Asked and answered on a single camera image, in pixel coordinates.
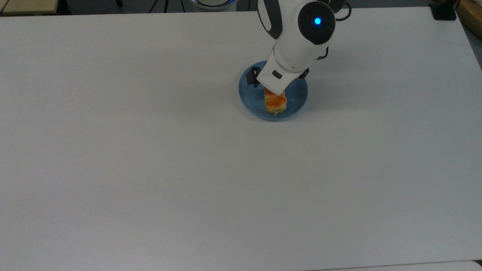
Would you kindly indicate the blue round plate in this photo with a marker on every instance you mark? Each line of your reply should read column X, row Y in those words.
column 250, row 99

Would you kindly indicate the black clamp mount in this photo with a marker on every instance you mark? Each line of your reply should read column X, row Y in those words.
column 444, row 10

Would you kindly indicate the white table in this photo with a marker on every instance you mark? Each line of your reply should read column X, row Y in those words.
column 414, row 266

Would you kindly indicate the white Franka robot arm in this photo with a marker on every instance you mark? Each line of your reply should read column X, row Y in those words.
column 297, row 41

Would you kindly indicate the orange glazed bread roll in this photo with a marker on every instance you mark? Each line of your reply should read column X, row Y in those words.
column 275, row 103

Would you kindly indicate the black tripod legs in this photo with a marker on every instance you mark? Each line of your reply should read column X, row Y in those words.
column 165, row 5

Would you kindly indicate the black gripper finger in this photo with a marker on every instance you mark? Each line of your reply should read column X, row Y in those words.
column 253, row 77
column 304, row 73

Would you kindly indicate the brown wooden board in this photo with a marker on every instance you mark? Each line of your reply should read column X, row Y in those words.
column 472, row 17
column 26, row 5

